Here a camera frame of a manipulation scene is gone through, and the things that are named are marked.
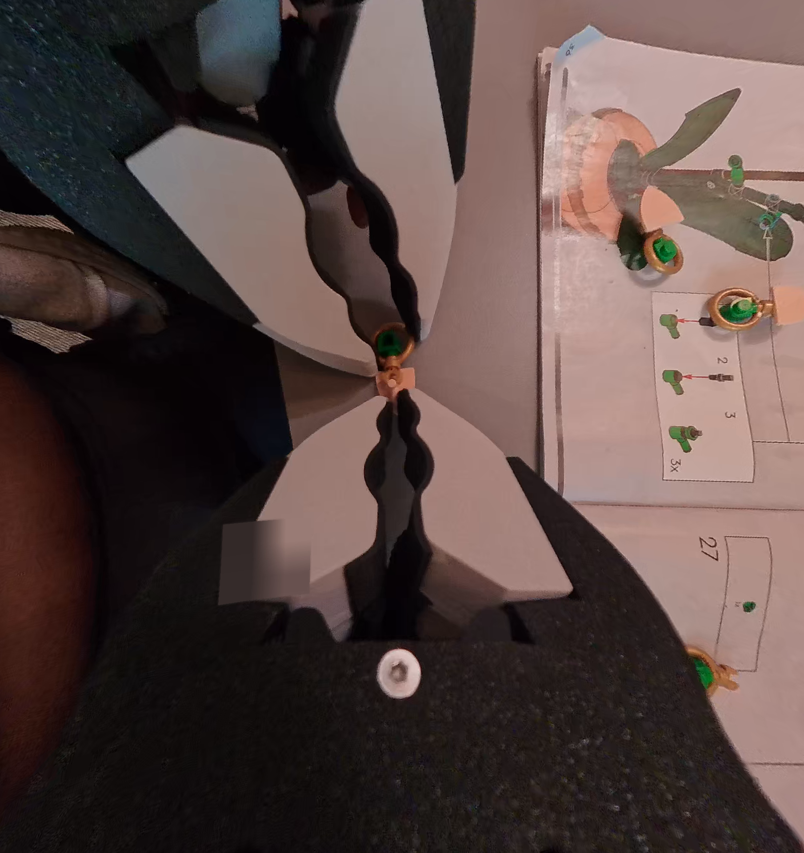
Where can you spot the grey desk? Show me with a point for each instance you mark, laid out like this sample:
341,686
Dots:
502,266

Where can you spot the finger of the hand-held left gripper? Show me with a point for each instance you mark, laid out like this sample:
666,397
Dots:
228,226
402,120

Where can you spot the instruction booklet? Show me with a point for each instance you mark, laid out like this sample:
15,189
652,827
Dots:
608,366

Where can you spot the person's leg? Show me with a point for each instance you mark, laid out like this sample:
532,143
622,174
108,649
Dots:
28,533

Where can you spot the grey shoe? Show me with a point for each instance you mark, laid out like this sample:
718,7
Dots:
55,280

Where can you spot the green stud toy piece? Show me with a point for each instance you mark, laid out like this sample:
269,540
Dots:
390,341

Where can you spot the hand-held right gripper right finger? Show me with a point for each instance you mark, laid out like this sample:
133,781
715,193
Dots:
482,520

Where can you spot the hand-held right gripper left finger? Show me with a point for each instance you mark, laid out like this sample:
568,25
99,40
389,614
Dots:
328,480

